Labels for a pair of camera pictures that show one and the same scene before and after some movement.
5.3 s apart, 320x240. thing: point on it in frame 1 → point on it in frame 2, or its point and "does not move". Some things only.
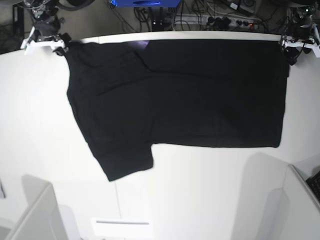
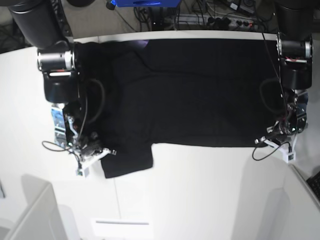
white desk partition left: (43, 220) does not move
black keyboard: (314, 181) does not move
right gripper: (303, 36) → (294, 122)
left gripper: (46, 35) → (66, 119)
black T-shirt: (130, 95) does not move
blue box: (147, 3) does not move
